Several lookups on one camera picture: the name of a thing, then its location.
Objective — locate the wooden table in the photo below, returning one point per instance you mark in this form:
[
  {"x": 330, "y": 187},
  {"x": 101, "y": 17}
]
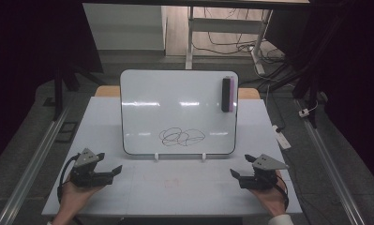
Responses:
[{"x": 108, "y": 91}]

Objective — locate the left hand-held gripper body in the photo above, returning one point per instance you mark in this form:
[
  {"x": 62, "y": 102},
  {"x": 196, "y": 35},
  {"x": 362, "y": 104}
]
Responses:
[{"x": 87, "y": 178}]

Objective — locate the white whiteboard with black rim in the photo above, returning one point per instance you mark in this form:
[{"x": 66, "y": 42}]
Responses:
[{"x": 175, "y": 93}]

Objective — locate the person's left hand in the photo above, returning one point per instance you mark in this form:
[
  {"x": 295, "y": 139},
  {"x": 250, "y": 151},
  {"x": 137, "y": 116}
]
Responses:
[{"x": 72, "y": 198}]

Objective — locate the black and pink whiteboard eraser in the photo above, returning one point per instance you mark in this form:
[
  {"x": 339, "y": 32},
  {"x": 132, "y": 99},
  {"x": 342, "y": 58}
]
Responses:
[{"x": 227, "y": 95}]

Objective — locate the white plug adaptor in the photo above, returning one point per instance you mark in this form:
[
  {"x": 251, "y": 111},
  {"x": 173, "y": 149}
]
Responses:
[{"x": 304, "y": 112}]

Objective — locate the person's right hand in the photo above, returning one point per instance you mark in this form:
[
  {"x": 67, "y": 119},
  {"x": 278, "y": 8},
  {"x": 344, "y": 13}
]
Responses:
[{"x": 273, "y": 200}]

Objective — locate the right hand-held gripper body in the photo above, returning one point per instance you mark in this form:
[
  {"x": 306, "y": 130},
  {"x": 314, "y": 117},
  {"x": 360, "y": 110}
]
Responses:
[{"x": 261, "y": 179}]

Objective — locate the white power strip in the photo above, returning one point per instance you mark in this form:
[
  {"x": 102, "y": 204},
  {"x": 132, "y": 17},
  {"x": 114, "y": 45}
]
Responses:
[{"x": 281, "y": 137}]

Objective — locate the white metal desk frame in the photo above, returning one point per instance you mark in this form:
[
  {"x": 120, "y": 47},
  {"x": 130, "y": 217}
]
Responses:
[{"x": 225, "y": 25}]

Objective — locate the aluminium floor rail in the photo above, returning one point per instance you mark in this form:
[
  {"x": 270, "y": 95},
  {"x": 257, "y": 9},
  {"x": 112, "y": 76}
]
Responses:
[
  {"x": 331, "y": 162},
  {"x": 31, "y": 168}
]

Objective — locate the black metal stand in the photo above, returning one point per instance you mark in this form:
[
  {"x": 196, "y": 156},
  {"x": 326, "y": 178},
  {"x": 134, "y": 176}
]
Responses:
[{"x": 58, "y": 93}]

